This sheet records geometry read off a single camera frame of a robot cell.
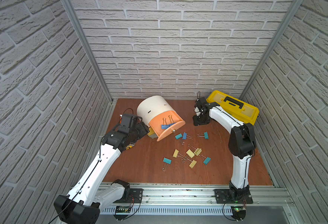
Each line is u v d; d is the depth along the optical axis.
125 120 0.55
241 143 0.53
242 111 0.91
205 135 0.97
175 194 0.76
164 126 0.83
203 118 0.81
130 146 0.91
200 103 0.77
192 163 0.85
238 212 0.69
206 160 0.86
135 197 0.75
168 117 0.86
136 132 0.63
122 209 0.73
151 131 0.79
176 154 0.89
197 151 0.89
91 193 0.39
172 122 0.85
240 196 0.64
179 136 0.96
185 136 0.97
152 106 0.88
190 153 0.88
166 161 0.86
